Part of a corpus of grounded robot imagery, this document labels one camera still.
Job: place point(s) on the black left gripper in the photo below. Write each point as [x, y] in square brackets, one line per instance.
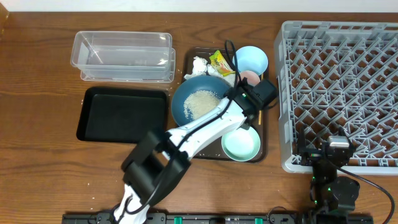
[254, 116]

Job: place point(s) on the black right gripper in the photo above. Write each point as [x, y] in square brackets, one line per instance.
[312, 154]

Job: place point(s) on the pink cup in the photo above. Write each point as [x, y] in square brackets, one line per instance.
[252, 78]

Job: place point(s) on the dark blue plate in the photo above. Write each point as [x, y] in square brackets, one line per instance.
[207, 83]

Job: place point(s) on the pile of rice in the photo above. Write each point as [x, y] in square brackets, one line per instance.
[199, 103]

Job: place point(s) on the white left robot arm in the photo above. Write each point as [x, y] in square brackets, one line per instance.
[159, 161]

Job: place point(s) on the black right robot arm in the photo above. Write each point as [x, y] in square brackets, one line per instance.
[334, 196]

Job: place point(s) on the grey dishwasher rack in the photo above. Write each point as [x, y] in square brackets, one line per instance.
[334, 75]

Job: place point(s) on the crumpled white napkin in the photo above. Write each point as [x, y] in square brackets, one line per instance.
[229, 79]

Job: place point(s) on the wooden chopstick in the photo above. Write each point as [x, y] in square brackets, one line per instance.
[260, 111]

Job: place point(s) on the light blue bowl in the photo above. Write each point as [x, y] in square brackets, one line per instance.
[251, 58]

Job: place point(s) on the mint green bowl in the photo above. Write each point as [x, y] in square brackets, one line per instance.
[242, 144]

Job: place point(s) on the yellow green snack wrapper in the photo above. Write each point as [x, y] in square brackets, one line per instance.
[219, 63]

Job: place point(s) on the crumpled white tissue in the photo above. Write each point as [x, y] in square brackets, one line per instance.
[199, 68]

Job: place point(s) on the brown serving tray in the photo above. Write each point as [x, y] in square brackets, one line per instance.
[214, 151]

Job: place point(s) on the black rectangular tray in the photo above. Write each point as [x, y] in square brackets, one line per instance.
[121, 115]

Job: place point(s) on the clear plastic bin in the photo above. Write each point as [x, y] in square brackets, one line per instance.
[116, 56]

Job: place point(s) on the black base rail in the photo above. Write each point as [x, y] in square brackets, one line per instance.
[161, 218]

